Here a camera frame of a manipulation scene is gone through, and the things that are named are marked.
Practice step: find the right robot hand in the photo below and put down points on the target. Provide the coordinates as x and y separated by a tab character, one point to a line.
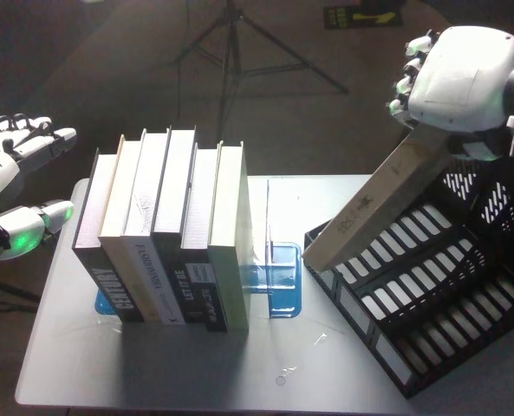
464	78

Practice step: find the beige hardcover book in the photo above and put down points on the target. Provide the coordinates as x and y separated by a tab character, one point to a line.
369	208

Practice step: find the black yellow floor sticker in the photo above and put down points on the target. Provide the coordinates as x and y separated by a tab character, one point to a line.
369	17

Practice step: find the black stand leg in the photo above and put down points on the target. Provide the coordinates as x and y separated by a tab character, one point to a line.
14	289

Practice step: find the black book titled Century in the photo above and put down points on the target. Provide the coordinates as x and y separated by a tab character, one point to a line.
109	286

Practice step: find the black book Let It Be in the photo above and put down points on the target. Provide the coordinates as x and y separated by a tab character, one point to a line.
174	268

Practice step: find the black tripod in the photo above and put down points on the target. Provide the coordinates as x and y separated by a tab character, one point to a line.
230	65

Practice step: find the dark book with white label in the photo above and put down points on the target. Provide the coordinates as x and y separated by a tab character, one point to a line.
198	303

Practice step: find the pale green book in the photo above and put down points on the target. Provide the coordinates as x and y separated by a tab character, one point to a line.
228	281

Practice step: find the black mesh file organiser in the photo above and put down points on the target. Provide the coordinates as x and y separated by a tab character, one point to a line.
355	308

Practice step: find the blue bookend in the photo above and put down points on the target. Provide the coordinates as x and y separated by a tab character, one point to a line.
284	277

